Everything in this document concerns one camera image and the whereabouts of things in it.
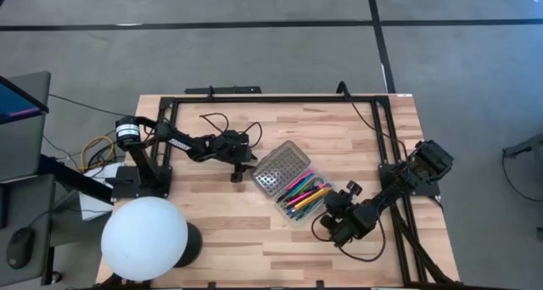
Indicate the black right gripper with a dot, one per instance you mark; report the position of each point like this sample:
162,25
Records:
343,218

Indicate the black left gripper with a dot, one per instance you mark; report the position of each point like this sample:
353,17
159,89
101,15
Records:
233,148

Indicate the clear plastic supply box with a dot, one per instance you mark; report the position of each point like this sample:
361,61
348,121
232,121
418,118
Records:
278,169

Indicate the blue pen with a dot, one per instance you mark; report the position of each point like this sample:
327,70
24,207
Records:
292,212

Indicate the teal marker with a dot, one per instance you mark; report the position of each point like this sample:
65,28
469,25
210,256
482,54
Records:
296,189

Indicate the pink highlighter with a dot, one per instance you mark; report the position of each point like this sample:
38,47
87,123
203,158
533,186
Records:
303,179

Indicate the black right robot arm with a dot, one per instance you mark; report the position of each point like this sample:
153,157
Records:
390,192

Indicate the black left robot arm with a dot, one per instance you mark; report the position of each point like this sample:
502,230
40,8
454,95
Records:
186,145

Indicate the white box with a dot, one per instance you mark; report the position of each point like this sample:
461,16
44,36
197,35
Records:
91,209

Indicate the black power strip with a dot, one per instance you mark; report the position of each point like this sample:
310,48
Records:
229,90

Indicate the black table clamp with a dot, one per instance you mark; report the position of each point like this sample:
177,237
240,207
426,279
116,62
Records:
211,286
320,286

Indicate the black round lamp base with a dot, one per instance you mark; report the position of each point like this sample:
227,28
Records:
193,243

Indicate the white globe lamp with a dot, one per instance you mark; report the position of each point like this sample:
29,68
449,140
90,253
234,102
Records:
144,239

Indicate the white label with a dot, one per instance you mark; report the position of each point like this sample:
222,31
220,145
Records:
404,95

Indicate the black support beam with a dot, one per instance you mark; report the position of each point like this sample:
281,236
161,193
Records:
72,180

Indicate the grey metal stand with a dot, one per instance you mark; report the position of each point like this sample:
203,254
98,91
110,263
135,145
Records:
528,146

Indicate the grey open laptop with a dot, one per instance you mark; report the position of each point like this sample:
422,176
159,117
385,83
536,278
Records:
25,146

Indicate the grey side desk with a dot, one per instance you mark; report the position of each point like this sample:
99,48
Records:
17,196

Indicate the black computer mouse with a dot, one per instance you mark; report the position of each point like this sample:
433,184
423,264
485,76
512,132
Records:
20,245

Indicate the black aluminium table frame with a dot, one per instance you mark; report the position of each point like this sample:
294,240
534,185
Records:
271,99

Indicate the black diagonal frame strut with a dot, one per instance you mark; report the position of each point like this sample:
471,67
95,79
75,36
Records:
418,256

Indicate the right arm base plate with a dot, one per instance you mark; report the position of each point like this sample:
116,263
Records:
428,191

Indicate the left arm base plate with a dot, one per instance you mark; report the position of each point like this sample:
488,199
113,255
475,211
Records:
144,192

